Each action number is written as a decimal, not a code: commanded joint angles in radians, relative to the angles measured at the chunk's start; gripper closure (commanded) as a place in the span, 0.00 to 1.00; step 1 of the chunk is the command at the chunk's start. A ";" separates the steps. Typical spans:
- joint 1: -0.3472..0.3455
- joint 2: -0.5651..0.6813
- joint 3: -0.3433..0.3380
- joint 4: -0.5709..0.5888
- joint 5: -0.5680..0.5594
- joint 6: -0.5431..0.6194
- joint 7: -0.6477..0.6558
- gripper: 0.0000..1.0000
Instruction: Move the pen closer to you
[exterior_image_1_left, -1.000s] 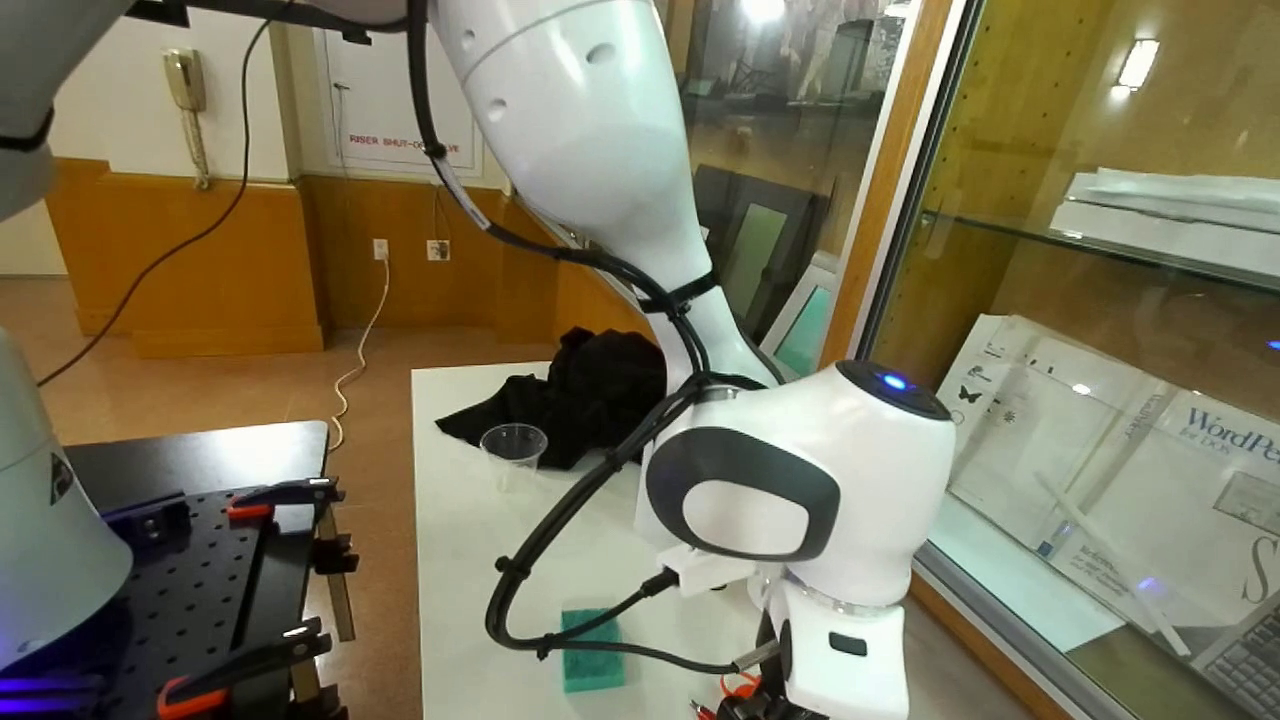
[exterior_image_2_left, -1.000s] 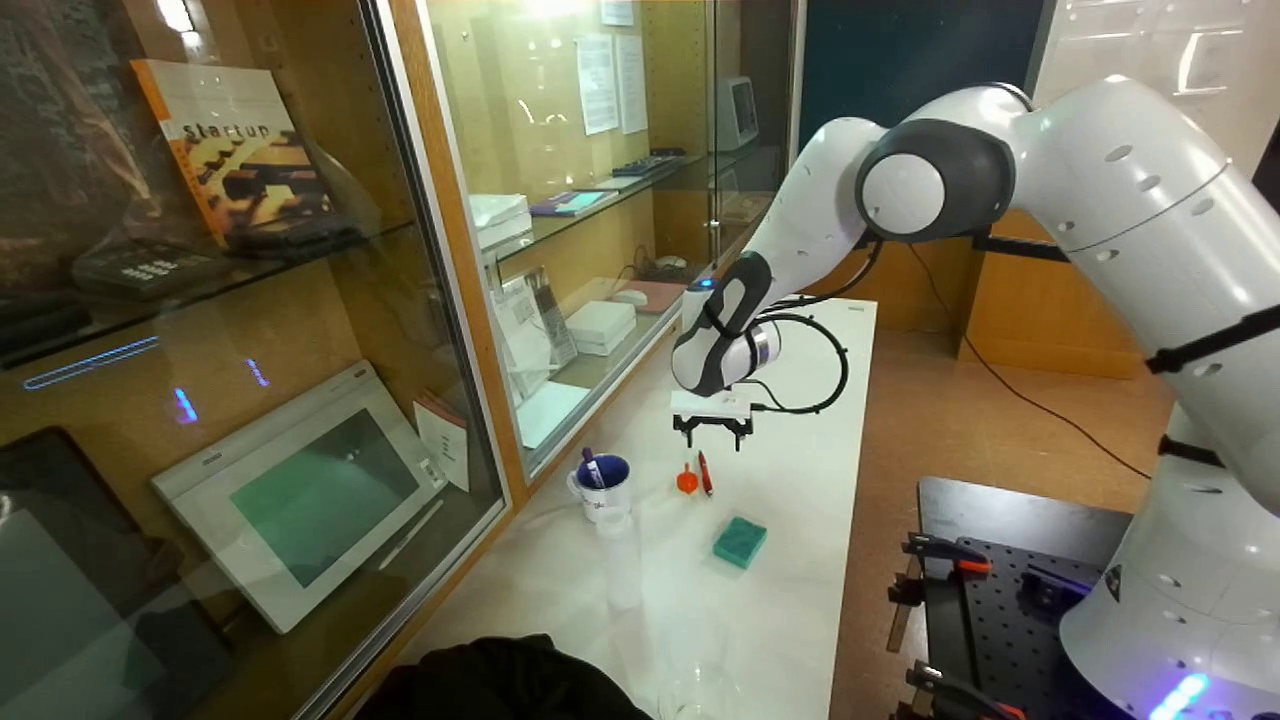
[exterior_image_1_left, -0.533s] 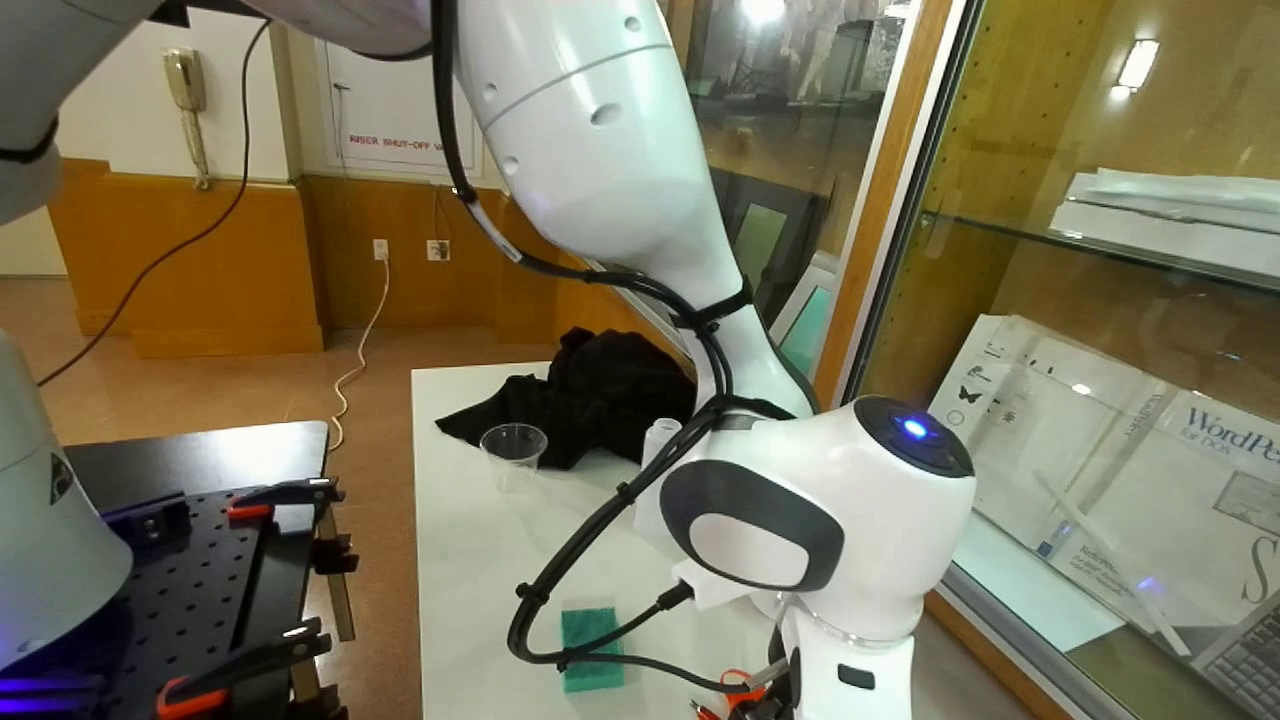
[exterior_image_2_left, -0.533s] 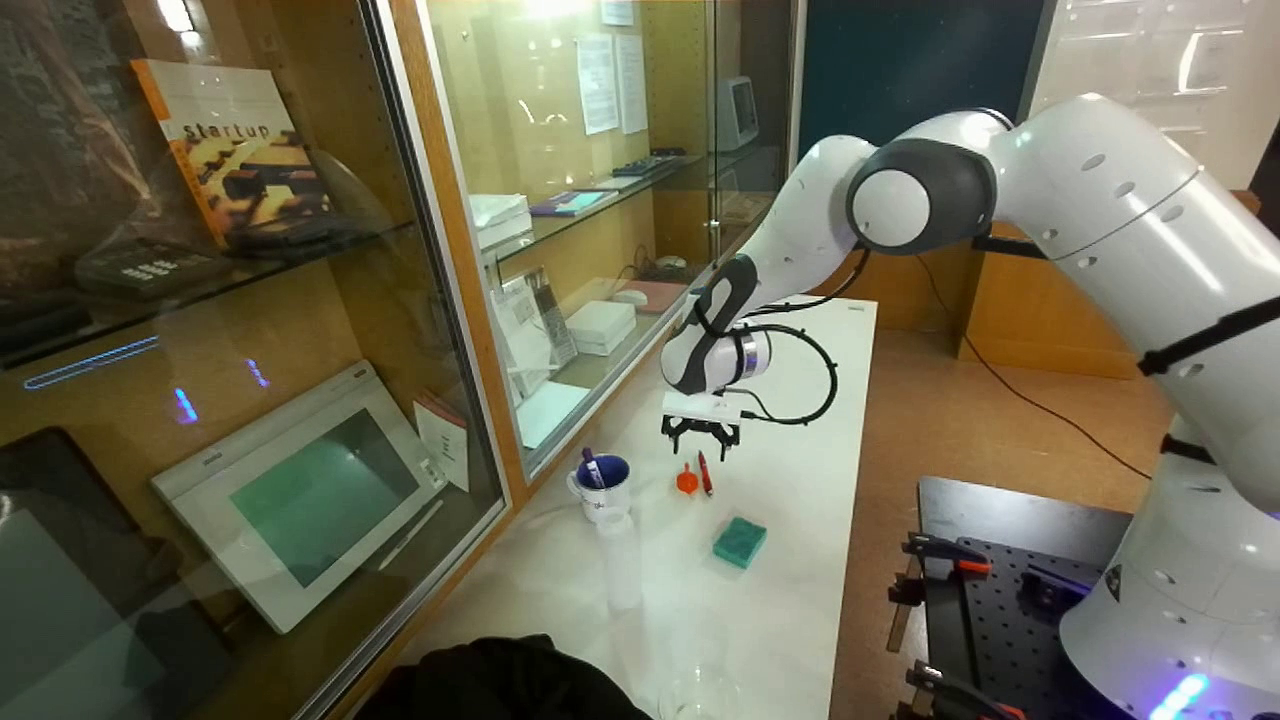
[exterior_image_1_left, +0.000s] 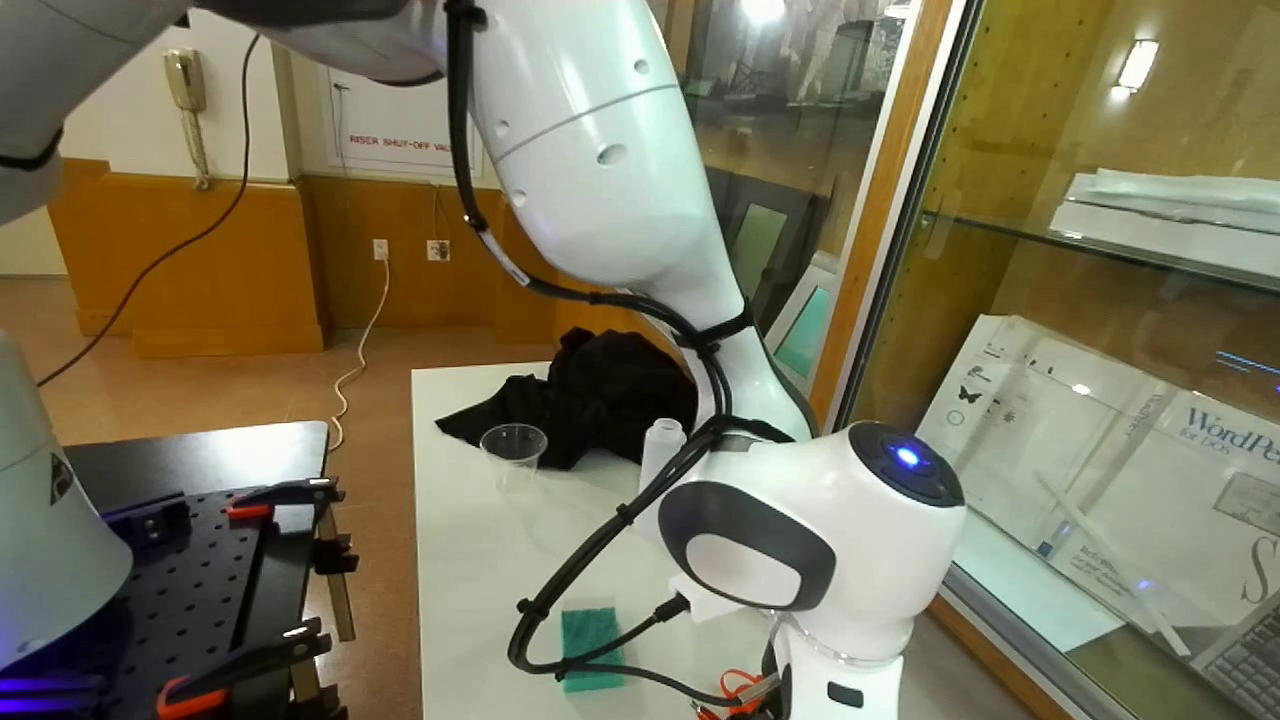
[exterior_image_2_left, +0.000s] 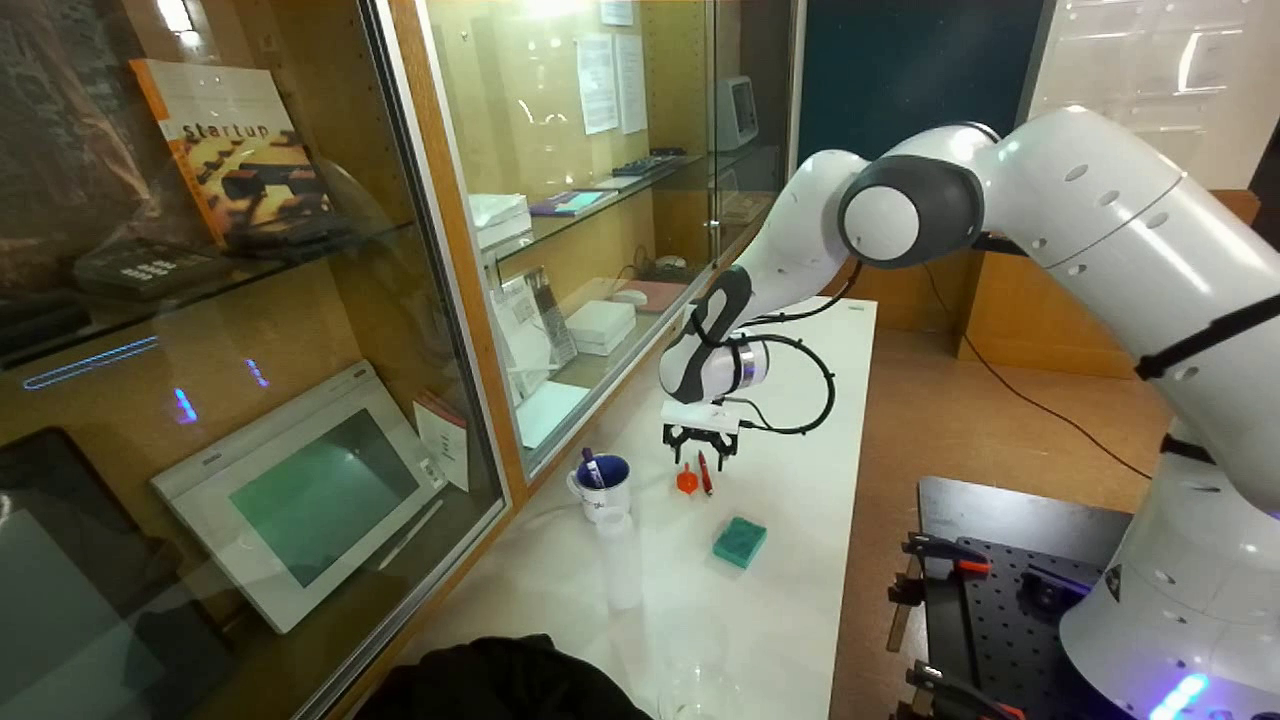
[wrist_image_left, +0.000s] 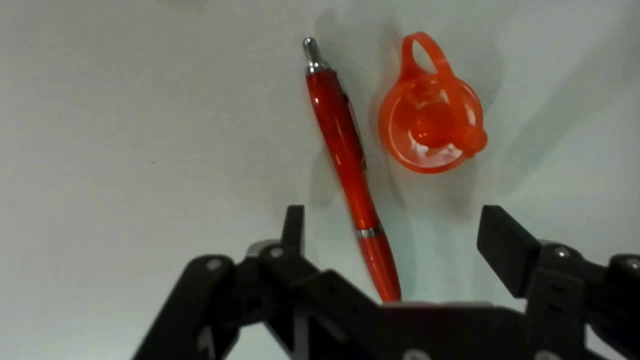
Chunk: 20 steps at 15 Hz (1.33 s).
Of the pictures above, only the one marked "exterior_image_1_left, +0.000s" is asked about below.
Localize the white power cable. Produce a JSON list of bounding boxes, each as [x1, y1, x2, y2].
[[322, 254, 400, 455]]

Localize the white framed tablet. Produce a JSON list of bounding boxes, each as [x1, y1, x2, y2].
[[758, 254, 846, 401]]

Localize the beige wall phone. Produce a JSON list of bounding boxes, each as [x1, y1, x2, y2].
[[159, 44, 217, 191]]

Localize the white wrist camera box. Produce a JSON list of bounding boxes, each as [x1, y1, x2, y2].
[[769, 617, 927, 720]]

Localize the flat white paper sheet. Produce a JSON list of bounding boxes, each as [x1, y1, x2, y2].
[[947, 508, 1126, 655]]

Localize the printed newspaper sheets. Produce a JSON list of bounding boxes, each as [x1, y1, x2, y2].
[[917, 313, 1280, 720]]

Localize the white sign red text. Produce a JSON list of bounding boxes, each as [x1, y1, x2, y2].
[[322, 71, 500, 187]]

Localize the thin black cable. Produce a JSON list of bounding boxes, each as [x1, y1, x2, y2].
[[33, 29, 269, 392]]

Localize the stack of white papers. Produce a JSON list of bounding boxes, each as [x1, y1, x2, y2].
[[1045, 164, 1280, 289]]

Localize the glass display cabinet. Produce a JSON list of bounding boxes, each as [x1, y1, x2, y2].
[[654, 0, 1280, 720]]

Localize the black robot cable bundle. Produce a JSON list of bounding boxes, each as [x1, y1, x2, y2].
[[441, 0, 804, 713]]

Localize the green sponge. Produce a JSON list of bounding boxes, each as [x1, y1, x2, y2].
[[557, 606, 633, 695]]

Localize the black cloth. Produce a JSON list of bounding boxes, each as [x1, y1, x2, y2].
[[430, 326, 701, 474]]

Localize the black perforated breadboard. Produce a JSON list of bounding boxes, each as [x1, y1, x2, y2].
[[0, 415, 351, 720]]

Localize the clear plastic cup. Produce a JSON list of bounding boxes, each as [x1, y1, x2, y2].
[[475, 422, 552, 476]]

